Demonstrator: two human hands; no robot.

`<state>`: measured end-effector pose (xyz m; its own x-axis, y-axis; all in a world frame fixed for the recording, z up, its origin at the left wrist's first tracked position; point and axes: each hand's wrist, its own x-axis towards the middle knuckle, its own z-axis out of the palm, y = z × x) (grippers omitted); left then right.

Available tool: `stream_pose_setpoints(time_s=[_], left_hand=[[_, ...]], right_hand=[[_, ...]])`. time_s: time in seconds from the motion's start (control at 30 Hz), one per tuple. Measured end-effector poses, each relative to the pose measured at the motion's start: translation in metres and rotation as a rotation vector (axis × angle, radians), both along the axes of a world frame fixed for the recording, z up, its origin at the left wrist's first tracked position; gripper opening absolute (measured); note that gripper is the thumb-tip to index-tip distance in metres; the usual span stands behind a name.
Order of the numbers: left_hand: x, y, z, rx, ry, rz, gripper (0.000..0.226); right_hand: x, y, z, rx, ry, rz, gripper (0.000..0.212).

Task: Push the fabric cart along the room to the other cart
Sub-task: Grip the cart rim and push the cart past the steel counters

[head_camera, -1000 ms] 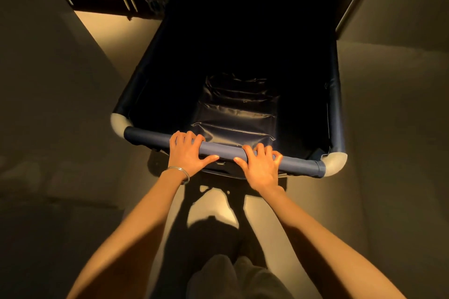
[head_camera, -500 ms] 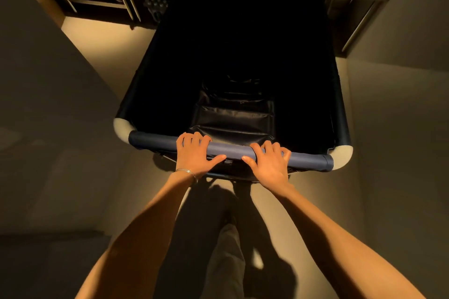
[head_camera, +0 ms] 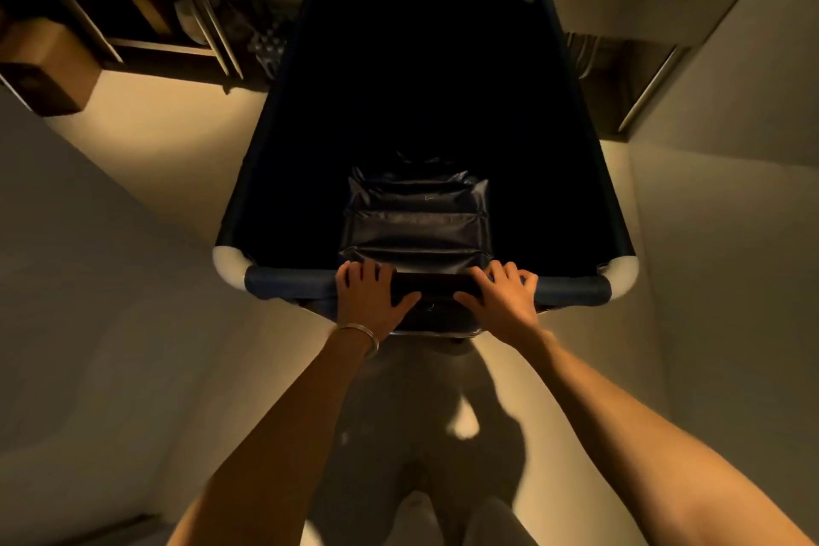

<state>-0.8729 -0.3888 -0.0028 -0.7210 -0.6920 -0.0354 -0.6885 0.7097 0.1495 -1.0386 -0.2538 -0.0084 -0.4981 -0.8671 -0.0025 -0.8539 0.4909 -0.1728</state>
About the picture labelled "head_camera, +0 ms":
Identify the stainless steel shelf unit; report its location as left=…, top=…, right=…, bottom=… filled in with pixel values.
left=0, top=0, right=302, bottom=93

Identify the person's left hand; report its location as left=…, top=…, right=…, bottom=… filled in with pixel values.
left=334, top=259, right=422, bottom=343

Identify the person's right forearm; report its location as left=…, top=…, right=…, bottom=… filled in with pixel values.
left=520, top=329, right=815, bottom=546

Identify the person's right hand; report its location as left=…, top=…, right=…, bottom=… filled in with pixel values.
left=453, top=259, right=543, bottom=348

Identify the brown cardboard box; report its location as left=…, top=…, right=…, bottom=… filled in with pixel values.
left=0, top=16, right=103, bottom=118

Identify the dark blue laundry cart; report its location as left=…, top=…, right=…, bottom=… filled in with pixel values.
left=212, top=0, right=640, bottom=337

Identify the silver bracelet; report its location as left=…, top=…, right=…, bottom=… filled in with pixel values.
left=334, top=323, right=381, bottom=361

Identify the black folded plastic bag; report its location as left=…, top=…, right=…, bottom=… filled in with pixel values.
left=339, top=165, right=494, bottom=274

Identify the person's left forearm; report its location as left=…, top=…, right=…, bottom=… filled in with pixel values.
left=168, top=328, right=378, bottom=546

